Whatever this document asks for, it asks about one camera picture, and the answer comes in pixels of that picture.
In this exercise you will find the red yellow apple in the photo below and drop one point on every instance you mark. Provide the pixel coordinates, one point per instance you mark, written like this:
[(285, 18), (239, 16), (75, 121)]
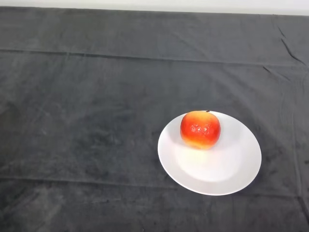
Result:
[(200, 130)]

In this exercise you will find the white round plate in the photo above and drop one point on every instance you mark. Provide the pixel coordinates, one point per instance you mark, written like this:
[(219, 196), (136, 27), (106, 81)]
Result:
[(217, 169)]

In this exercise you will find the black cloth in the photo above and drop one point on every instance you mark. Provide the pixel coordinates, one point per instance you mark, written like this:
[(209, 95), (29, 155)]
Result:
[(96, 84)]

